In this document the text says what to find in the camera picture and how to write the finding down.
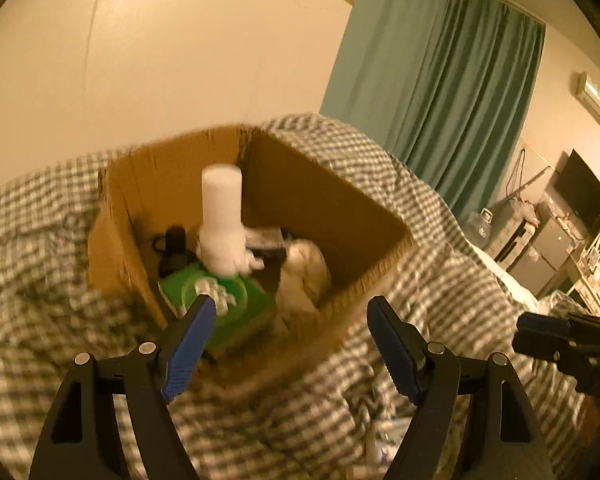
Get white bed sheet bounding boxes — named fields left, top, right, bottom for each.
left=472, top=247, right=543, bottom=311

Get white air conditioner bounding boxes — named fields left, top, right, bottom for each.
left=574, top=72, right=600, bottom=112

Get grey suitcase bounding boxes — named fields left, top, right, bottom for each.
left=492, top=205, right=528, bottom=263

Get black plastic bag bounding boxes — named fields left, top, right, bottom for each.
left=162, top=226, right=190, bottom=277

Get white plastic bag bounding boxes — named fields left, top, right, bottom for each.
left=510, top=199, right=538, bottom=222

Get clear water jug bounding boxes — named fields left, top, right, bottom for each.
left=466, top=208, right=494, bottom=252

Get brown cardboard box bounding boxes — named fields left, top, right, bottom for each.
left=87, top=122, right=417, bottom=386

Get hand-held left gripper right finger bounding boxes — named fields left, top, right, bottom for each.
left=367, top=295, right=556, bottom=480

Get black wall cable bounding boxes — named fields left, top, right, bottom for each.
left=505, top=146, right=553, bottom=198

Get small grey fridge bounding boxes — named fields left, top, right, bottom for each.
left=532, top=217, right=583, bottom=297

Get green and white box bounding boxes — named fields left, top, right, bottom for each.
left=157, top=261, right=277, bottom=358

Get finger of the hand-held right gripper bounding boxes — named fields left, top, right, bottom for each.
left=517, top=311, right=573, bottom=343
left=511, top=327, right=581, bottom=365

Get grey checked duvet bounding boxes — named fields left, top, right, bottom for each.
left=0, top=112, right=600, bottom=480

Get green curtain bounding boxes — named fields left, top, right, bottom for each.
left=320, top=0, right=547, bottom=218

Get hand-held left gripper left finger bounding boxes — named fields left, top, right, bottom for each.
left=27, top=292, right=218, bottom=480

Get black television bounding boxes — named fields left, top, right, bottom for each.
left=552, top=149, right=600, bottom=234

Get white tissue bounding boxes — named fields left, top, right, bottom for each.
left=277, top=239, right=333, bottom=313

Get small white bottle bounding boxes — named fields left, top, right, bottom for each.
left=197, top=162, right=246, bottom=273

